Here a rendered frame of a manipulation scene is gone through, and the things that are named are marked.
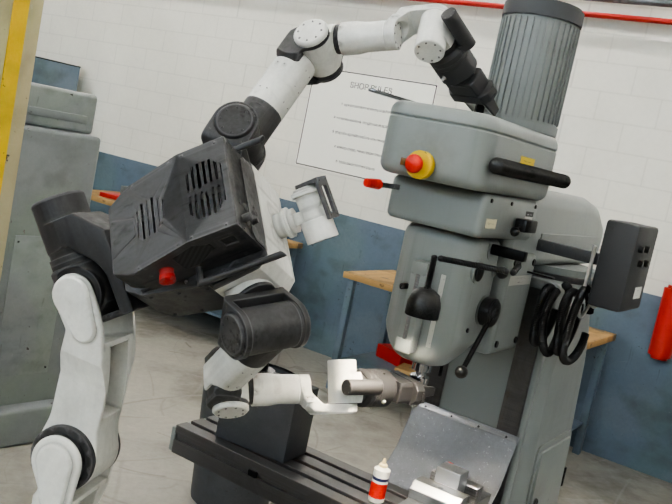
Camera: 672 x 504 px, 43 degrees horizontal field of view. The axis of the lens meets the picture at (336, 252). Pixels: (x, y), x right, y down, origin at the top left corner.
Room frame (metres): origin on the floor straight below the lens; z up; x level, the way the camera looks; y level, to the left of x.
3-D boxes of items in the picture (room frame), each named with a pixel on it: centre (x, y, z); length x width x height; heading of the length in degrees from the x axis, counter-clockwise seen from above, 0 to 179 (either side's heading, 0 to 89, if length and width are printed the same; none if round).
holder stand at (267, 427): (2.20, 0.09, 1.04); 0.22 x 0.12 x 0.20; 63
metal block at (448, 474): (1.92, -0.37, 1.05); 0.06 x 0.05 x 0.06; 60
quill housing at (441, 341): (1.99, -0.26, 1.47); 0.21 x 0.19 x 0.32; 58
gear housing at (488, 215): (2.02, -0.28, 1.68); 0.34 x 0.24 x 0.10; 148
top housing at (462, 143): (2.00, -0.27, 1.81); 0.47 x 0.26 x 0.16; 148
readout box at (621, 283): (2.06, -0.70, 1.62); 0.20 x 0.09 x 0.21; 148
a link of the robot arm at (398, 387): (1.93, -0.19, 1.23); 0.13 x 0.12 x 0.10; 38
